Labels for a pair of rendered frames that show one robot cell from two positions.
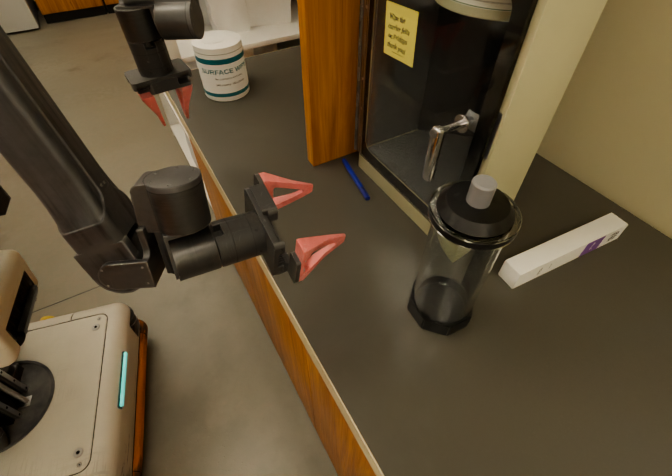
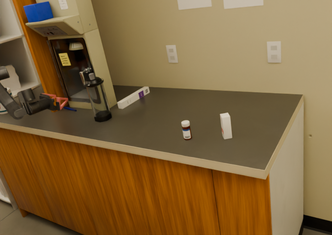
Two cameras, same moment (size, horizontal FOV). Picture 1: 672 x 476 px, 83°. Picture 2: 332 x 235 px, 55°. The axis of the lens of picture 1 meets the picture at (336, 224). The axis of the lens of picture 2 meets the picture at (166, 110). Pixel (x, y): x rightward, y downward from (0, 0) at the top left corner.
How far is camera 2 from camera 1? 1.37 m
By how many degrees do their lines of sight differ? 30
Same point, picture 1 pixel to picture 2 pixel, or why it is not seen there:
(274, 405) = not seen: outside the picture
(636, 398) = (152, 111)
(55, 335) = not seen: outside the picture
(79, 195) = (8, 96)
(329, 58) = (48, 74)
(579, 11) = (95, 42)
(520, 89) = (92, 58)
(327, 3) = (42, 60)
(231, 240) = (41, 101)
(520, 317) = (125, 111)
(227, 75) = not seen: hidden behind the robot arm
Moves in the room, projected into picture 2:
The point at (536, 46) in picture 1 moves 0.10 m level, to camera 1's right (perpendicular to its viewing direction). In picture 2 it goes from (90, 49) to (106, 45)
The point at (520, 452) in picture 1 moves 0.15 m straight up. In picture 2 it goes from (127, 126) to (120, 99)
